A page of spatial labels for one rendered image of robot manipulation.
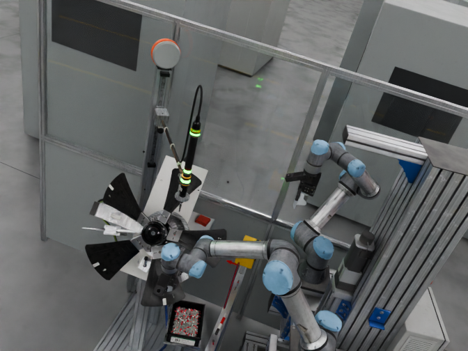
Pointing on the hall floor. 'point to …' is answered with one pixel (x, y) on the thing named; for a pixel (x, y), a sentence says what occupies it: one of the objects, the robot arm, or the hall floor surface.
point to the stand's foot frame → (122, 333)
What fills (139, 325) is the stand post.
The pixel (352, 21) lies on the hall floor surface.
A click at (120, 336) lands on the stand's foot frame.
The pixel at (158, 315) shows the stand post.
